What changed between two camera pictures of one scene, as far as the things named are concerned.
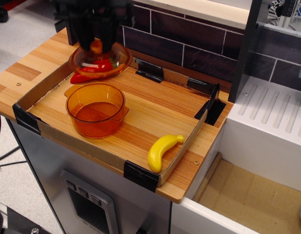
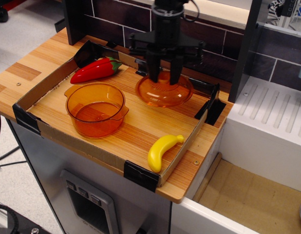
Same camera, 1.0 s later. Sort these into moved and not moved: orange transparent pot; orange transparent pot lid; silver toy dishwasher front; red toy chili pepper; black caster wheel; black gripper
Moved: orange transparent pot lid; black gripper
Not moved: black caster wheel; silver toy dishwasher front; orange transparent pot; red toy chili pepper
